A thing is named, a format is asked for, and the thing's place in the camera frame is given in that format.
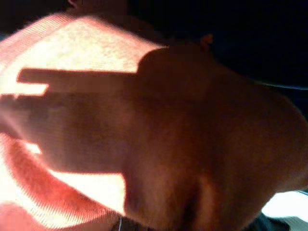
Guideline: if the orange cloth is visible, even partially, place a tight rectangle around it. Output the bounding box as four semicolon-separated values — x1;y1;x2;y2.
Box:
0;12;308;231

